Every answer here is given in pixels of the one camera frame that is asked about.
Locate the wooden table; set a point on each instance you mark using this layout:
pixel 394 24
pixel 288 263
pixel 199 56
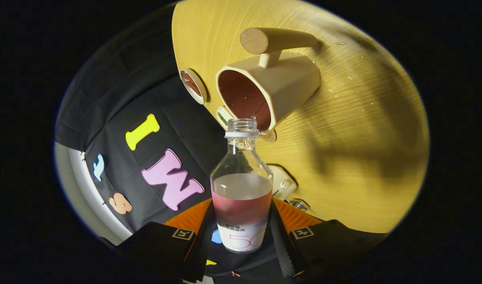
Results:
pixel 363 138

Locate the red meat piece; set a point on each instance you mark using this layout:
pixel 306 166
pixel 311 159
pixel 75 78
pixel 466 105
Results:
pixel 187 79
pixel 196 90

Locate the clear juice bottle pink label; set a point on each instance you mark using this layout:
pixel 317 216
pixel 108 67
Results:
pixel 240 209

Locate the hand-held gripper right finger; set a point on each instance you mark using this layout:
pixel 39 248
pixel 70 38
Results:
pixel 282 244

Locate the white round plate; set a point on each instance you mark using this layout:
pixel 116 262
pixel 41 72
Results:
pixel 201 88

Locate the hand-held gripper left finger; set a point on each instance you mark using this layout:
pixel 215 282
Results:
pixel 199 244

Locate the cream white toaster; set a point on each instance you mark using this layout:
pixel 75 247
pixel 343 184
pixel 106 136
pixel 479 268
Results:
pixel 282 179

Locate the round cork coaster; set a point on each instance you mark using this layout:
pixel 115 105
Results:
pixel 269 137

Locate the small white divided dish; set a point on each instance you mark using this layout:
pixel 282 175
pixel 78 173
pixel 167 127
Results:
pixel 222 116

